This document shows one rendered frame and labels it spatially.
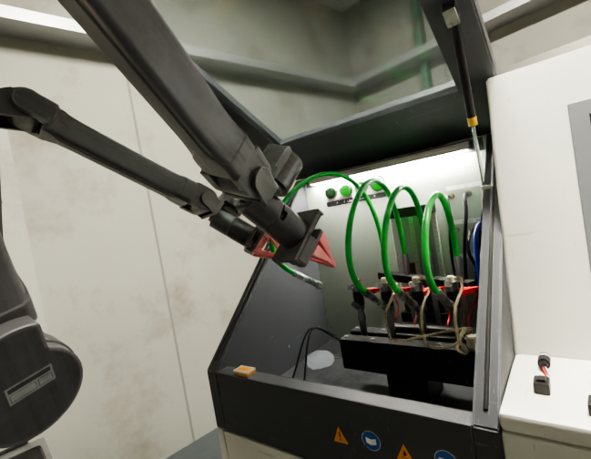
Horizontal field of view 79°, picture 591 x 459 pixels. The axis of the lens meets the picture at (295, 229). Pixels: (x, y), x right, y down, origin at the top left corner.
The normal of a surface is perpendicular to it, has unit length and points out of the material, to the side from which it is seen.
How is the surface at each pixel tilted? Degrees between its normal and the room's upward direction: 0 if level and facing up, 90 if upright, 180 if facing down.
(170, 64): 114
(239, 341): 90
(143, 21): 109
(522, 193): 76
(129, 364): 90
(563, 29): 90
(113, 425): 90
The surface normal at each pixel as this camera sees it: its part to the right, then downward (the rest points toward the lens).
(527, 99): -0.62, -0.11
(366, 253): -0.60, 0.13
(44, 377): 0.85, 0.24
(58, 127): 0.76, 0.00
